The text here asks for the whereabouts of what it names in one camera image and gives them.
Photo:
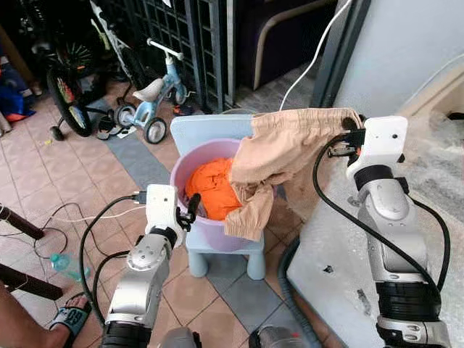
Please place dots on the beige shorts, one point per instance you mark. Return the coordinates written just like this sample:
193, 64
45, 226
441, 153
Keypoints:
290, 152

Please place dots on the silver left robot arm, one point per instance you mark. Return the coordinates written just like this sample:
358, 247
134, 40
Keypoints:
138, 275

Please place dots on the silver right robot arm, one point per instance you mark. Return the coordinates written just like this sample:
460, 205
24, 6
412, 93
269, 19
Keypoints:
391, 239

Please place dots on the white washing machine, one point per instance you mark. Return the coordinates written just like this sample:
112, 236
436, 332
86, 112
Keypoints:
435, 188

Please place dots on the orange garment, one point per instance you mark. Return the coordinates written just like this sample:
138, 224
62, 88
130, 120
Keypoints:
214, 188

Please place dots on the purple plastic basin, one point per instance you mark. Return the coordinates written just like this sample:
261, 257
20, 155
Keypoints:
217, 236

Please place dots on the light blue plastic stool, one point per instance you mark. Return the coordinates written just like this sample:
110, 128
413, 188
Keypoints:
203, 125

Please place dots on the dark sofa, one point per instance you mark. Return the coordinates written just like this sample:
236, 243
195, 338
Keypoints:
290, 36

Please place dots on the grey left robot leg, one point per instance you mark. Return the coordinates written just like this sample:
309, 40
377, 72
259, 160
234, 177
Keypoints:
177, 339

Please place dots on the grey robot leg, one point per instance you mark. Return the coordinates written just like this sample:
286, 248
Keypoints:
177, 339
279, 339

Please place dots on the clear plastic water bottle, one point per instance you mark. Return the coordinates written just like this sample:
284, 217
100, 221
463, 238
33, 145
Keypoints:
69, 267

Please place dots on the black teal slide sandal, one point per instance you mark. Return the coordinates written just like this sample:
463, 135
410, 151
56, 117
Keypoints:
72, 315

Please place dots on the grey right robot leg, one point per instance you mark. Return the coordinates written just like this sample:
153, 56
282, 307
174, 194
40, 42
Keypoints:
279, 339

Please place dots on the dark wooden furniture leg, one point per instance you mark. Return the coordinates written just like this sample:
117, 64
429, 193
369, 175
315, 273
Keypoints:
29, 283
22, 221

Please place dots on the black kids bicycle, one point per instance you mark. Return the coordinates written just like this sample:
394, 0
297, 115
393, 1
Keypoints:
69, 94

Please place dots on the black metal grille gate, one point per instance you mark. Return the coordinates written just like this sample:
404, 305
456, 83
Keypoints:
167, 36

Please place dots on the person's bare leg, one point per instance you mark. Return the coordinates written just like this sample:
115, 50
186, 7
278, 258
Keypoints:
29, 319

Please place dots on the blue bag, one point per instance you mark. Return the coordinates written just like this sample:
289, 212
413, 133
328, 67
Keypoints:
14, 98

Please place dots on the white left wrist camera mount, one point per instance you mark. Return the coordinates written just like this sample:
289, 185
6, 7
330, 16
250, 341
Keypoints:
161, 206

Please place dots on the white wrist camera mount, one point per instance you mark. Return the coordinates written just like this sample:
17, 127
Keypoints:
380, 145
161, 206

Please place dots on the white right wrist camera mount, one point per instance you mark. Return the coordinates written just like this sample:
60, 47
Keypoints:
380, 145

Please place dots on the dark door frame post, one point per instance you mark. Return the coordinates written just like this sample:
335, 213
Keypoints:
344, 58

